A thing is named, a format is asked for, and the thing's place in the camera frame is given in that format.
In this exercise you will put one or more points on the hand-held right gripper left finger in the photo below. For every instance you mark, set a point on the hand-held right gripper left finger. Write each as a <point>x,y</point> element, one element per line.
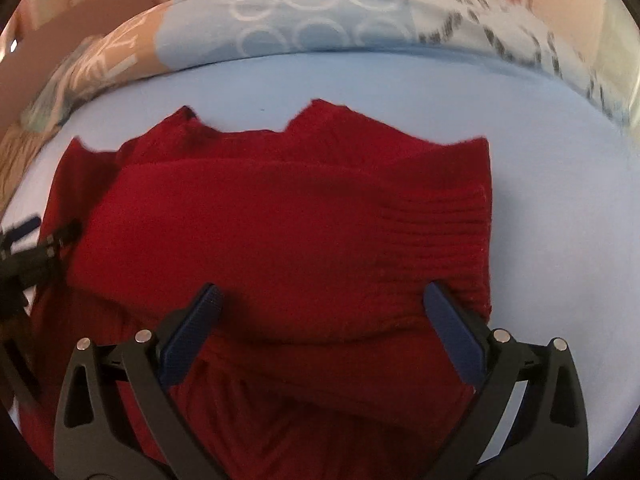
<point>192,330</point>

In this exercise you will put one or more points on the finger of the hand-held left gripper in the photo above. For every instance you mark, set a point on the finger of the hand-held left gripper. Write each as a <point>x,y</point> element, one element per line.
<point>22,225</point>
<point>62,234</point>

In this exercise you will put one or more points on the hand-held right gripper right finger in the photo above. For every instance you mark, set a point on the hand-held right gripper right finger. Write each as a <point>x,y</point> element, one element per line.
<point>457,332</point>

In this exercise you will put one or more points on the red knitted sweater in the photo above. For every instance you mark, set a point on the red knitted sweater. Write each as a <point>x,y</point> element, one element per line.
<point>280,240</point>

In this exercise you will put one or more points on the light blue bed sheet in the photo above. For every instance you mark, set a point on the light blue bed sheet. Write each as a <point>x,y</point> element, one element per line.
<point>540,210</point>

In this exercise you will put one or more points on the brown wooden headboard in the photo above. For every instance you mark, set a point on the brown wooden headboard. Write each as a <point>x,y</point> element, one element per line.
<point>75,15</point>

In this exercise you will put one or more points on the blue patterned duvet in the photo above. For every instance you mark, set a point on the blue patterned duvet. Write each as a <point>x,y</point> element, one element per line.
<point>320,15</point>

